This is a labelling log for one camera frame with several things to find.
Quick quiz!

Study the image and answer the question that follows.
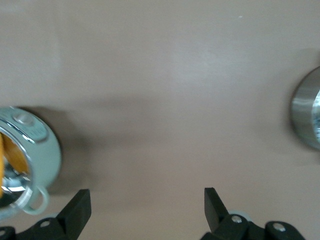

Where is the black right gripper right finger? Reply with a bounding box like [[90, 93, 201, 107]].
[[201, 187, 308, 240]]

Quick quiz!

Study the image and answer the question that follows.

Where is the yellow corn cob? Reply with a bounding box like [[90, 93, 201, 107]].
[[0, 132, 29, 198]]

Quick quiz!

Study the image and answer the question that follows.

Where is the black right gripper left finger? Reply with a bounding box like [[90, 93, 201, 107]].
[[0, 189, 91, 240]]

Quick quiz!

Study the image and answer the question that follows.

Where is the stainless steel steamer pot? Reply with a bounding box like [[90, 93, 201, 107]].
[[289, 66, 320, 151]]

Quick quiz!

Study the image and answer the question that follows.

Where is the steel pot with glass lid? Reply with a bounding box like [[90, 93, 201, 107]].
[[0, 106, 63, 221]]

